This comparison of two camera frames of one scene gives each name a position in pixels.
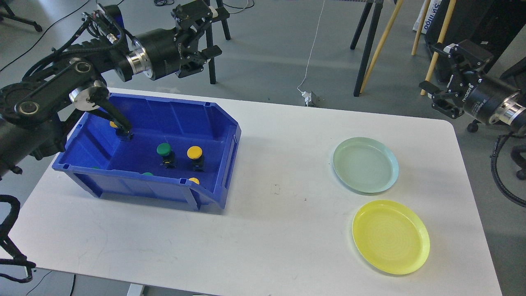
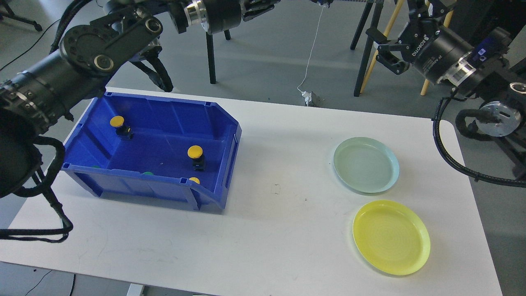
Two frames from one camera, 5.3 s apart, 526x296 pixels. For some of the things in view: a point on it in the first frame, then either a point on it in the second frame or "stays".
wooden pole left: x=383 y=41 stays
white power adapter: x=307 y=95 stays
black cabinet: x=491 y=25 stays
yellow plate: x=390 y=237 stays
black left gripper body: x=159 y=53 → x=220 y=15
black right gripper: x=485 y=98 → x=432 y=51
